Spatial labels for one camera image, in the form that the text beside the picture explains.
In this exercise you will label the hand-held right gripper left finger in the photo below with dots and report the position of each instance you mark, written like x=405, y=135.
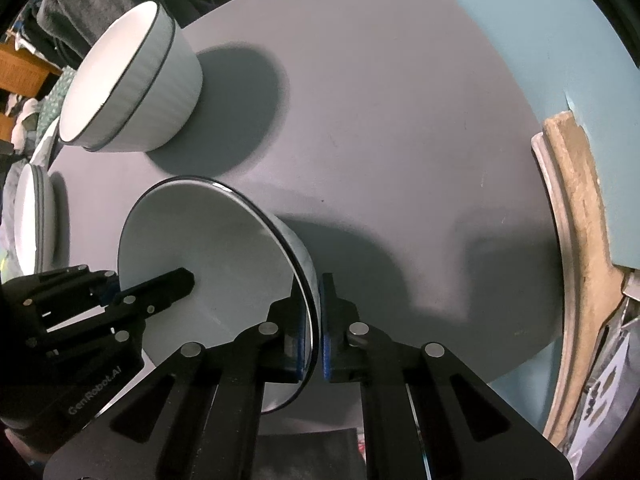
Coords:
x=301, y=345

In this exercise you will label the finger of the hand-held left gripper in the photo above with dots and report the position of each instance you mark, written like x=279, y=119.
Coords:
x=75, y=282
x=160, y=290

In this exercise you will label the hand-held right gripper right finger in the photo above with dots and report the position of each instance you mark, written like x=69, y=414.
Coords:
x=327, y=345

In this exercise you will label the white ribbed bowl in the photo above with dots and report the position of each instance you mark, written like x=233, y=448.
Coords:
x=170, y=95
x=100, y=75
x=210, y=260

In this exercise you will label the large white plate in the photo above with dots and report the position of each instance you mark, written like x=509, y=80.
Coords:
x=47, y=135

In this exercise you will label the small white plate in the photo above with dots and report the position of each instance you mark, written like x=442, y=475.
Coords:
x=47, y=210
x=26, y=215

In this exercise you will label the green checked cloth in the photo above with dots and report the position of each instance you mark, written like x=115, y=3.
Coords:
x=57, y=90

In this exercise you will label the brown wicker cabinet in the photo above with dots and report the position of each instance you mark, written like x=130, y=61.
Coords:
x=22, y=72

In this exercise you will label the plastic bag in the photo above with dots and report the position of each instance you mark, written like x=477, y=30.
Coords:
x=612, y=360

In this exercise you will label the wooden board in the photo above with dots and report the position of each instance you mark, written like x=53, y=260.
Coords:
x=580, y=200

